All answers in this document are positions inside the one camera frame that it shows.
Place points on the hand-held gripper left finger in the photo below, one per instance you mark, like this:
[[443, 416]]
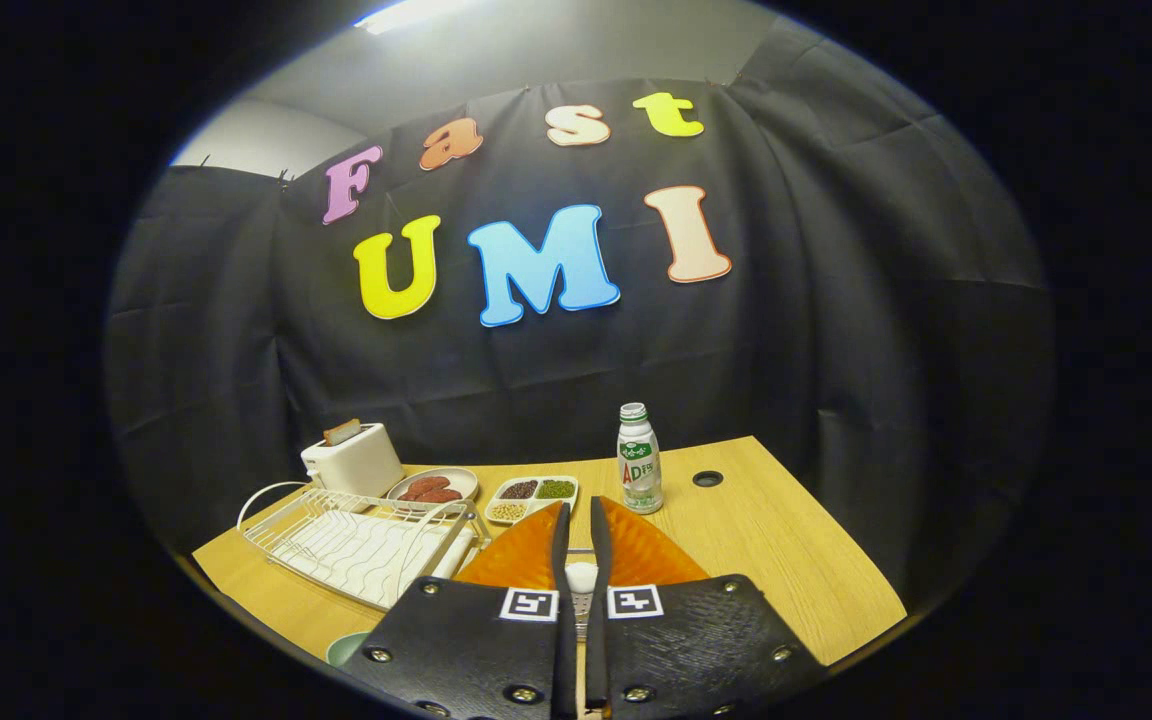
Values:
[[476, 650]]

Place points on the white toaster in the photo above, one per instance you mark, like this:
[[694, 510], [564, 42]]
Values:
[[356, 465]]

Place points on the brown meat piece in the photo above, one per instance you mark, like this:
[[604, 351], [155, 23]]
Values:
[[426, 484], [441, 496]]

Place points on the pile of red beans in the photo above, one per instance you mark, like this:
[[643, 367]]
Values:
[[519, 489]]

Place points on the white divided tray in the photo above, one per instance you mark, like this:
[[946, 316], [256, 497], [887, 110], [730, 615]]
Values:
[[541, 508]]

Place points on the toast slice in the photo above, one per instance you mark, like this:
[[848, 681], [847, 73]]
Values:
[[341, 432]]

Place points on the pale green plate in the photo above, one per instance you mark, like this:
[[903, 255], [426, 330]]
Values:
[[346, 650]]

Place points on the white drip tray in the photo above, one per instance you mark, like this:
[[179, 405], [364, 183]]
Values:
[[356, 560]]

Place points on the pile of soybeans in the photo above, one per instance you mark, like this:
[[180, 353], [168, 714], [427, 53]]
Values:
[[507, 511]]

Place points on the pile of green beans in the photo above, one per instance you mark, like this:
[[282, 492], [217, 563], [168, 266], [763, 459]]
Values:
[[556, 489]]

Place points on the white milk drink bottle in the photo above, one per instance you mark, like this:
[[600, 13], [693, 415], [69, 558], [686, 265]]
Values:
[[639, 470]]

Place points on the beige plate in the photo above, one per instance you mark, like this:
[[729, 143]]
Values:
[[461, 480]]

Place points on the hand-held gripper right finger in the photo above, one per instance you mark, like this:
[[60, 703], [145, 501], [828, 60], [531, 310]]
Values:
[[696, 650]]

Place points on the black backdrop cloth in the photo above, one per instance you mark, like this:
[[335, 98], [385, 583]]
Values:
[[836, 350]]

